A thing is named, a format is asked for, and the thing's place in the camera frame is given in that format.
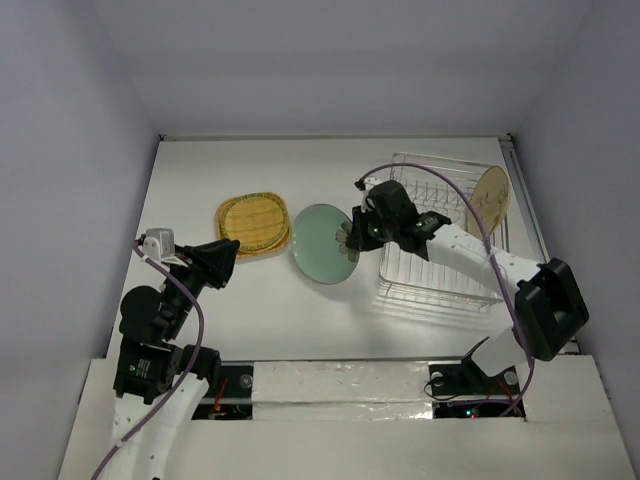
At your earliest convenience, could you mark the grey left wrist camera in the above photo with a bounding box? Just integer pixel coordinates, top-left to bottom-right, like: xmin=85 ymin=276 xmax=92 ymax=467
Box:
xmin=141 ymin=228 xmax=176 ymax=264

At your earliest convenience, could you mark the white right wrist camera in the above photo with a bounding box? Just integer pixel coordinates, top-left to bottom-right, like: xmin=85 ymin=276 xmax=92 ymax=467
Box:
xmin=363 ymin=176 xmax=385 ymax=195

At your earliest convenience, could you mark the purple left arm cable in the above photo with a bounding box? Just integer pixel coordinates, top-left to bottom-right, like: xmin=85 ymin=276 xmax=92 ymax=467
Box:
xmin=79 ymin=238 xmax=206 ymax=480

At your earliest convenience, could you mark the green floral ceramic plate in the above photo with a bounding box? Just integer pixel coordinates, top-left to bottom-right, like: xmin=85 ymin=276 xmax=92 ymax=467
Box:
xmin=291 ymin=204 xmax=359 ymax=285

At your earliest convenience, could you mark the beige floral ceramic plate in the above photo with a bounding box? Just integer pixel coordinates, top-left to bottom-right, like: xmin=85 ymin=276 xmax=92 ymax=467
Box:
xmin=467 ymin=166 xmax=510 ymax=239

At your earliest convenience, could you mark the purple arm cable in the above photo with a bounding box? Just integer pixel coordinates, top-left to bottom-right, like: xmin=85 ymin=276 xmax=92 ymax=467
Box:
xmin=354 ymin=164 xmax=536 ymax=419
xmin=79 ymin=238 xmax=206 ymax=480

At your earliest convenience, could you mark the round yellow woven plate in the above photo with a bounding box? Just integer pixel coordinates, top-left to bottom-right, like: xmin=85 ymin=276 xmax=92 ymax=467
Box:
xmin=221 ymin=197 xmax=288 ymax=250

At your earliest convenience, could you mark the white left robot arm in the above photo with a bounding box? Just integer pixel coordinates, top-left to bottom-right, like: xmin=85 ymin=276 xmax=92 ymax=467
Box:
xmin=92 ymin=229 xmax=240 ymax=479

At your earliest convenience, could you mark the square yellow woven plate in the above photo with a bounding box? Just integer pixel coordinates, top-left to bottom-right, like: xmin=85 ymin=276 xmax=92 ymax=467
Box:
xmin=215 ymin=189 xmax=293 ymax=260

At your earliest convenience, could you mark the metal wire dish rack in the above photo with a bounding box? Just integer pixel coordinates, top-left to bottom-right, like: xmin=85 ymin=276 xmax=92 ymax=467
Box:
xmin=375 ymin=152 xmax=503 ymax=312

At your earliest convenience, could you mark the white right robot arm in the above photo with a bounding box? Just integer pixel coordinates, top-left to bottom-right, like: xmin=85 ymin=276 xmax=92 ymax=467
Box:
xmin=200 ymin=181 xmax=589 ymax=392

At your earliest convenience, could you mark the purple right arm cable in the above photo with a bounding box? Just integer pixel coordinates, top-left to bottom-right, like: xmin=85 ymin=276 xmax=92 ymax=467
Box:
xmin=354 ymin=164 xmax=536 ymax=419

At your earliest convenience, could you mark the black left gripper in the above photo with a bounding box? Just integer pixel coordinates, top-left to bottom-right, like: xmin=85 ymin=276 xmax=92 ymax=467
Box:
xmin=163 ymin=236 xmax=240 ymax=336

